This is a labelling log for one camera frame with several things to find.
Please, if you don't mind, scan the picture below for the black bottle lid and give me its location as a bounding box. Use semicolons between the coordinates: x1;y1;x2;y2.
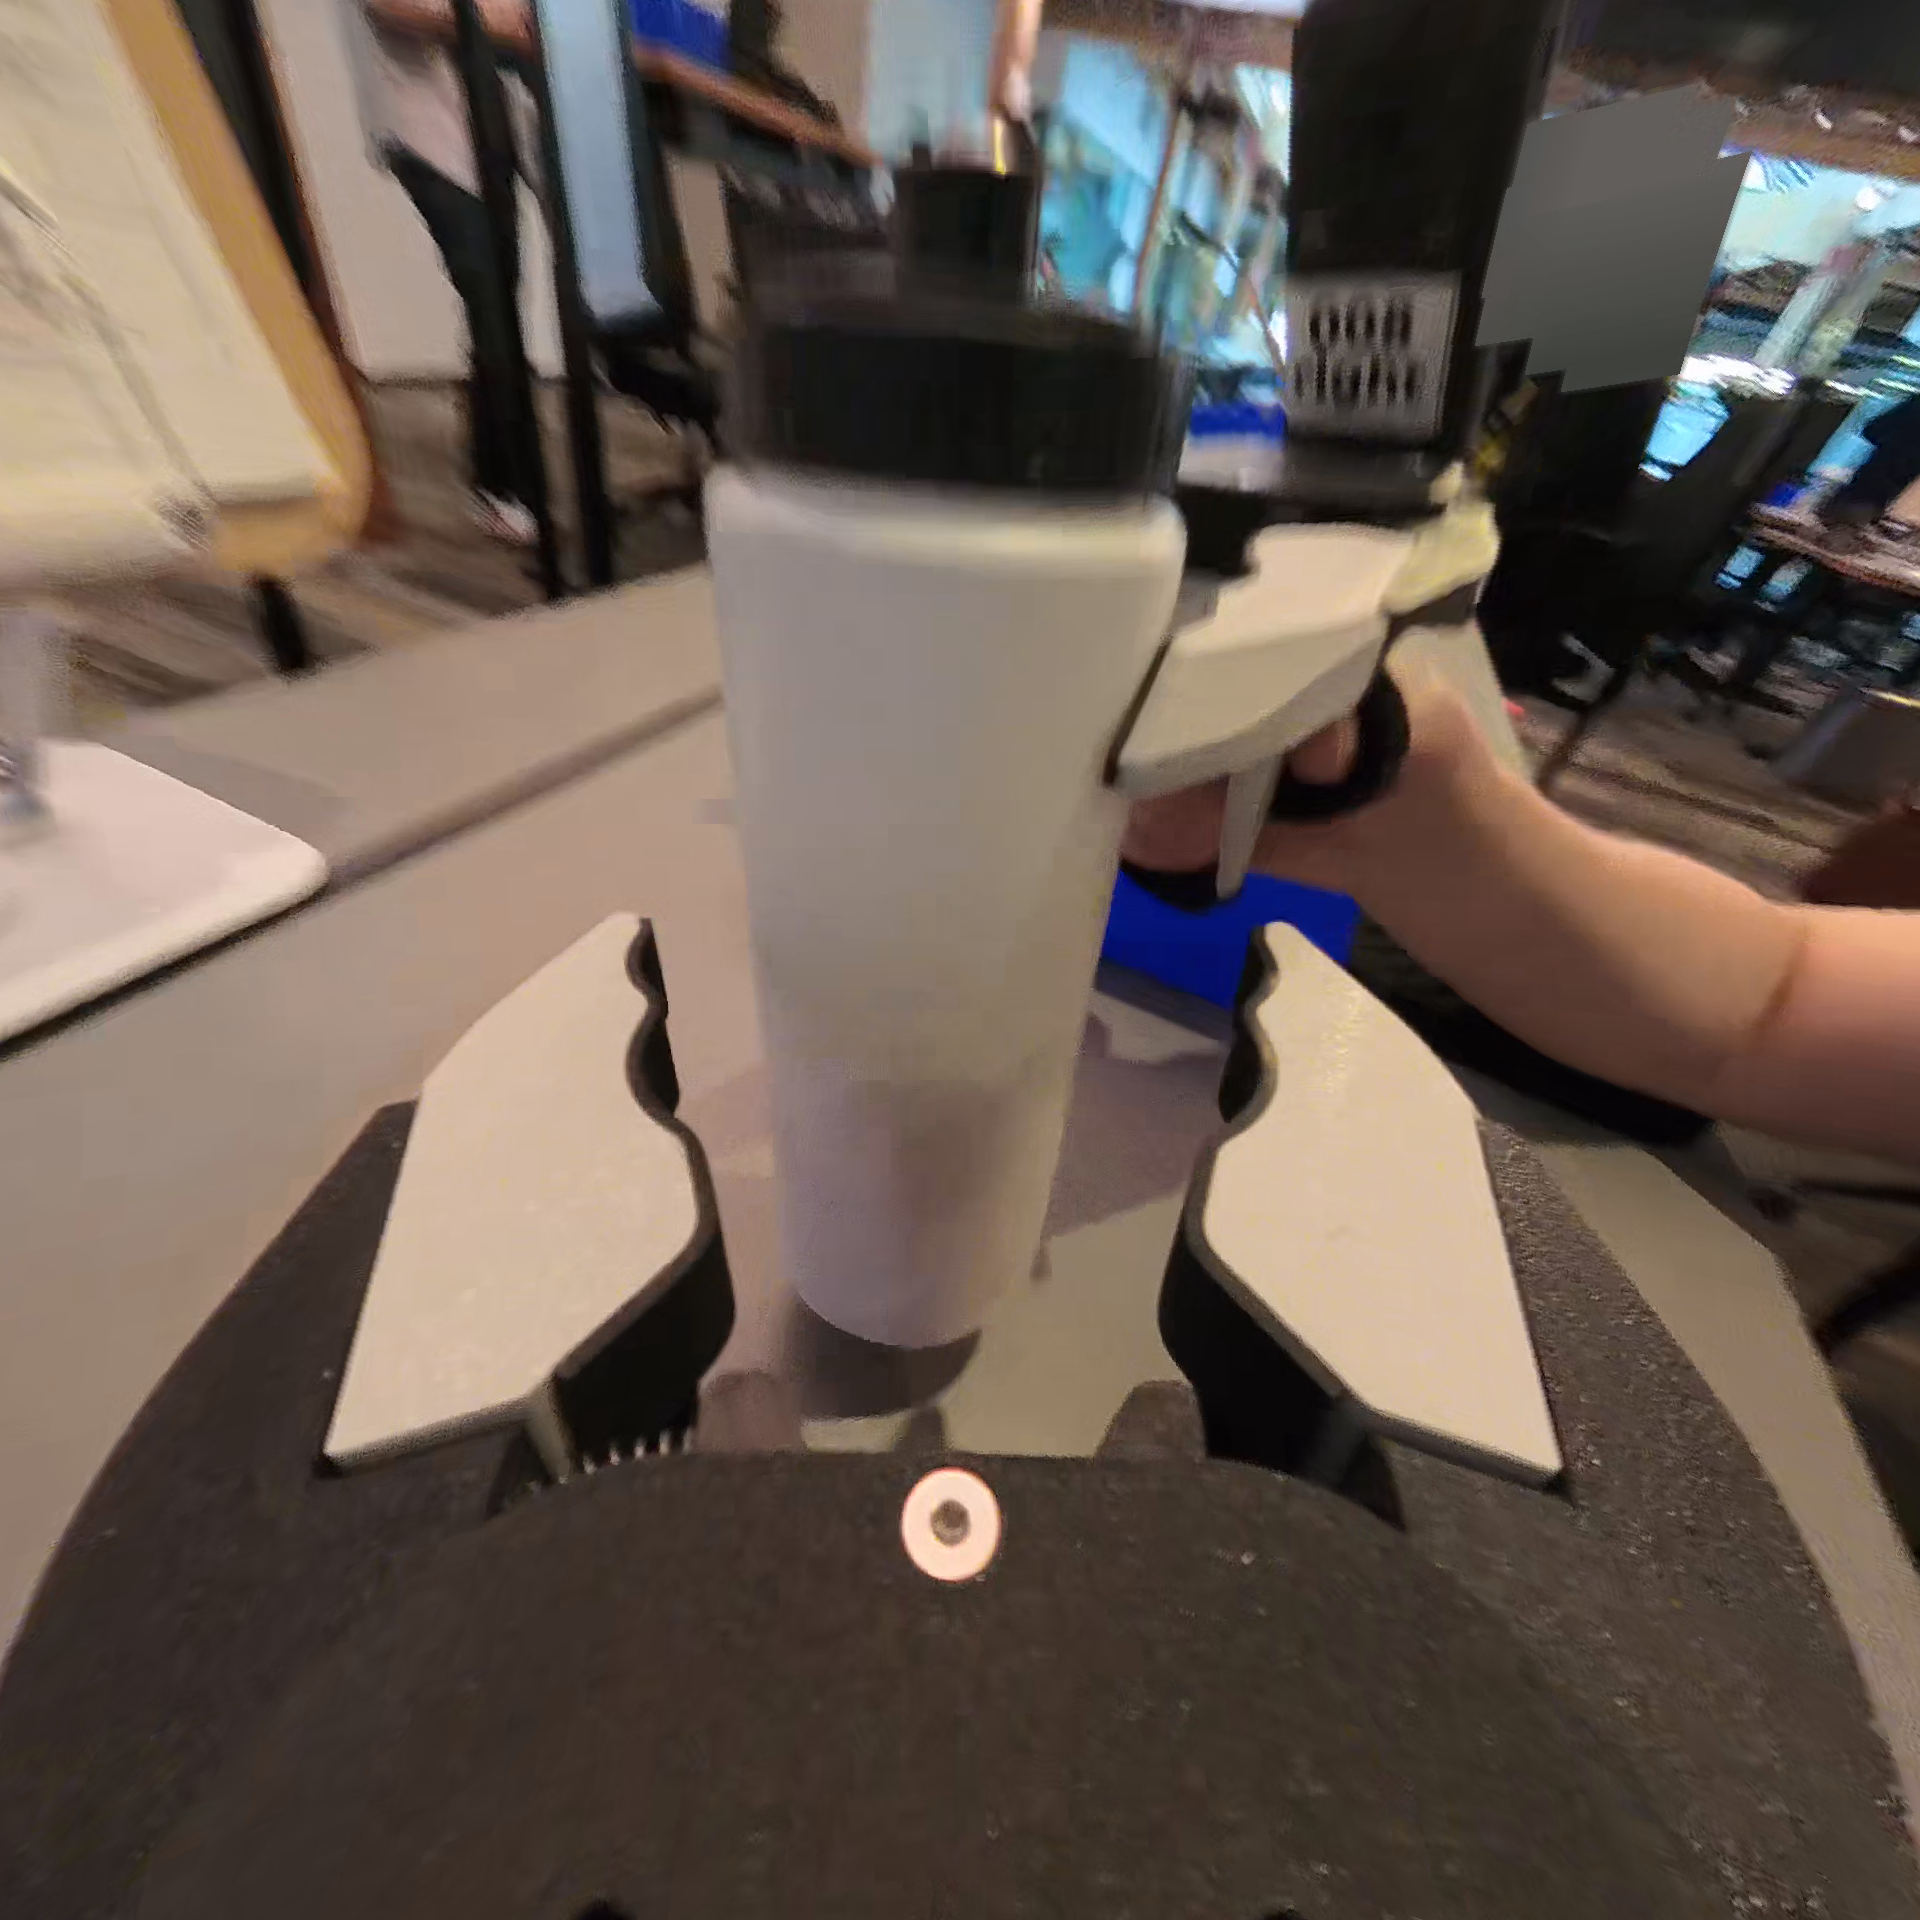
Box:
736;156;1196;495

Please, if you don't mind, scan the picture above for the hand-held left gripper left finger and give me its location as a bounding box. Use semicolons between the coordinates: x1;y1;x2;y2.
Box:
322;910;738;1481

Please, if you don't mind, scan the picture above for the instruction board on white stand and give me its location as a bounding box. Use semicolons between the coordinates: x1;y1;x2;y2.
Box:
0;0;375;1044

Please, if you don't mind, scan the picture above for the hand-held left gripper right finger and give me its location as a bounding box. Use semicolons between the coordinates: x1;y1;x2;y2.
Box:
1159;918;1565;1490

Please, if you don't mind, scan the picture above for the white plastic bottle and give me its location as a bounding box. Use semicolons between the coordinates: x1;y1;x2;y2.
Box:
704;456;1190;1350

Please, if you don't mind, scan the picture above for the blue plastic bin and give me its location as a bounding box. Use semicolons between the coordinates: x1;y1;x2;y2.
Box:
1099;869;1357;1010

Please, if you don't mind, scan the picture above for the pale screen on stand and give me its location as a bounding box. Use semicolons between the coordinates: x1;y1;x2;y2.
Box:
449;0;670;593

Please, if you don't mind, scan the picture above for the printed instruction sheet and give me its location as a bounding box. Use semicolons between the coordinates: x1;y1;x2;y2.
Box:
0;0;338;559

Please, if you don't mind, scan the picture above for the person's right forearm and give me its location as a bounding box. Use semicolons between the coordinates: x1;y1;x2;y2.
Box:
1381;780;1920;1155

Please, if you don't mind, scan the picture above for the black mesh wrist rest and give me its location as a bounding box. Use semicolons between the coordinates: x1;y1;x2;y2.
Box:
1347;914;1712;1149

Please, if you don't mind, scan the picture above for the black office chair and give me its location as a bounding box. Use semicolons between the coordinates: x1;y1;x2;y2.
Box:
1487;382;1787;791

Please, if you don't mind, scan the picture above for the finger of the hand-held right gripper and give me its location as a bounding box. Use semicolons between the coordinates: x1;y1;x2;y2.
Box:
1388;464;1501;623
1111;525;1420;902

